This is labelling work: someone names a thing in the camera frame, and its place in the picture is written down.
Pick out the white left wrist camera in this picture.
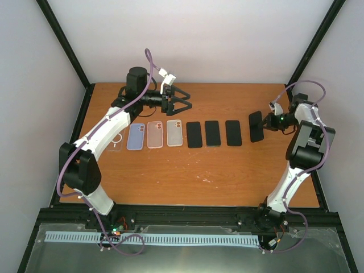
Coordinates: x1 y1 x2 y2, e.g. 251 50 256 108
159 68 176 94

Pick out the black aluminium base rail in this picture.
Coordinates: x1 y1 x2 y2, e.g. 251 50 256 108
36 203 341 237

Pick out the light blue slotted cable duct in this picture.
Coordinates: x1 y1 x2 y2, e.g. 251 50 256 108
44 231 259 248

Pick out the black right frame post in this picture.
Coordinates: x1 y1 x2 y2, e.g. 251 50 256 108
286 0 346 86

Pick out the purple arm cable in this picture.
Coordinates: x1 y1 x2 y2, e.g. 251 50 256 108
260 80 332 254
56 48 156 256

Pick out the clear transparent phone case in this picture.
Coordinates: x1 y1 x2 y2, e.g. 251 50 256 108
108 130 125 152

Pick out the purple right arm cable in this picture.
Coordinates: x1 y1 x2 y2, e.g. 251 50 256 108
260 80 332 254

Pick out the dark grey phone corner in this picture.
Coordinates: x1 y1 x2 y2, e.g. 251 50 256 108
249 111 264 143

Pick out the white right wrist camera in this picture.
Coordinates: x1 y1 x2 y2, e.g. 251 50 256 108
269 102 284 116

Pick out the black phone from lilac case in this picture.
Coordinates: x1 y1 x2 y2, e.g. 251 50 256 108
225 120 242 147

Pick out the dark green phone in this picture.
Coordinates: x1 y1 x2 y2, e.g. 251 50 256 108
205 121 221 147

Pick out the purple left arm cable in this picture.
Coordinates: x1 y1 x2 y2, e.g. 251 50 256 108
56 48 156 256

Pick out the black left frame post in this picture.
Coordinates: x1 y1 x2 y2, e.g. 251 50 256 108
35 0 96 92

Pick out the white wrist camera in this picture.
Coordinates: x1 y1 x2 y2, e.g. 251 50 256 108
159 68 176 94
269 102 284 116

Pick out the cream white phone case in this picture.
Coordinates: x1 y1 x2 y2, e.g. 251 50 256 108
167 119 183 147

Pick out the black frame post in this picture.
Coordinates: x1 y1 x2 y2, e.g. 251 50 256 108
286 0 346 86
35 0 96 92

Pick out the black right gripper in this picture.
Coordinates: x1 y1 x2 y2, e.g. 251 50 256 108
258 112 299 131

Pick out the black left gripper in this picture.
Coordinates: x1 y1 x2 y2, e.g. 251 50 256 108
140 85 192 117

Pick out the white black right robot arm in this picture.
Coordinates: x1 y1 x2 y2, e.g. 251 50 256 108
249 93 336 231

